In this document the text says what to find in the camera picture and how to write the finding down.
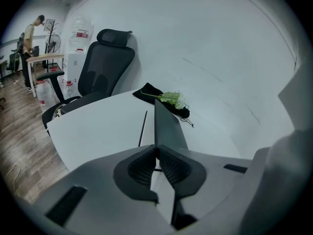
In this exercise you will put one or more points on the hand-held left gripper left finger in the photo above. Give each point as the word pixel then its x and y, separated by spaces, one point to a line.
pixel 97 185

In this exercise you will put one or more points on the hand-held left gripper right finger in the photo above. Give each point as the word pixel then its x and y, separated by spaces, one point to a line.
pixel 215 177

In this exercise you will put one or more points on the white artificial flower bunch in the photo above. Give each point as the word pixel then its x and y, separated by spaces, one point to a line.
pixel 172 98

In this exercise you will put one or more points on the clear water jug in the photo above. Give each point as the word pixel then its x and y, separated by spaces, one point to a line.
pixel 80 33
pixel 69 89
pixel 46 97

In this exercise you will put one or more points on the clear water jugs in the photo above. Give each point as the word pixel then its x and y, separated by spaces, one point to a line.
pixel 73 70

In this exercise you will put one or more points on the black mesh office chair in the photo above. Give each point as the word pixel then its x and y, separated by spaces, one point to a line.
pixel 105 62

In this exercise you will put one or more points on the wooden desk white legs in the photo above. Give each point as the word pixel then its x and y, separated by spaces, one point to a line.
pixel 44 56

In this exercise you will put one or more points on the black standing fan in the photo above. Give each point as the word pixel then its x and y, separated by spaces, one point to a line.
pixel 55 43

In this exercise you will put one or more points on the black swivel chair star base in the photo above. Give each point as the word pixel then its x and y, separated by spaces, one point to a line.
pixel 13 62

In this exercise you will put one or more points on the black coat rack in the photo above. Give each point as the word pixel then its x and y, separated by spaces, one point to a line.
pixel 51 33

